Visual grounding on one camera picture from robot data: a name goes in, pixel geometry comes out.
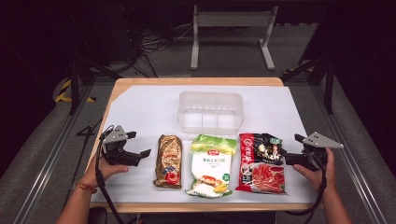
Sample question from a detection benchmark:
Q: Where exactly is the red and black food packet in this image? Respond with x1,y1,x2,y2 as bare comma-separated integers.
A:
234,133,289,196

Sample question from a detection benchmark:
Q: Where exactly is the clear plastic container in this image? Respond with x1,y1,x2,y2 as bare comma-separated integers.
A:
177,91,245,136

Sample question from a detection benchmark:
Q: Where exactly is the desk with white metal frame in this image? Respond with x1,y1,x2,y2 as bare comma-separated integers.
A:
190,4,279,71

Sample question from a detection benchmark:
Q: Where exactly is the red string bracelet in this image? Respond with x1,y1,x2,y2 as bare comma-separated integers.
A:
76,181,98,194

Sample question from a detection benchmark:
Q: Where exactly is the person's right hand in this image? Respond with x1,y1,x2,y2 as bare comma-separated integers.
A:
292,147,337,194

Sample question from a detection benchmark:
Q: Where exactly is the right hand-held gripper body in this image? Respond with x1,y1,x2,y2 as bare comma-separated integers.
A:
301,131,345,172

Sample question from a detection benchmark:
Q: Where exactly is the person's left hand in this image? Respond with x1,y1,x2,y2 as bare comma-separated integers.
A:
81,157,130,188

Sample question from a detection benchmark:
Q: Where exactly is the black tripod stand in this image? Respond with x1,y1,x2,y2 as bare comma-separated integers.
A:
280,12,337,116
65,12,123,116

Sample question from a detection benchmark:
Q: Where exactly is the green and white food packet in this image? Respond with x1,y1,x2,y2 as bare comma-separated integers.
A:
184,133,238,200

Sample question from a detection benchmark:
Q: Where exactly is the tangle of black floor cables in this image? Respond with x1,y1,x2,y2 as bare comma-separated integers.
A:
122,18,194,78

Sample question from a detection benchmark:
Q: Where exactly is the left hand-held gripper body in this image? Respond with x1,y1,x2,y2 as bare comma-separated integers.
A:
99,124,141,167

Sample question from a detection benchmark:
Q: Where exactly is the aluminium floor rail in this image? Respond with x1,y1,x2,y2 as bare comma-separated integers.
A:
11,85,95,224
310,84,389,224

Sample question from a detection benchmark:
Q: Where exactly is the white paper sheet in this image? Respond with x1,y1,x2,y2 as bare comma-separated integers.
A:
90,85,318,205

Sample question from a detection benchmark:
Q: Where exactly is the gold foil snack packet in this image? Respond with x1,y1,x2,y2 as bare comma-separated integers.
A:
152,133,184,189

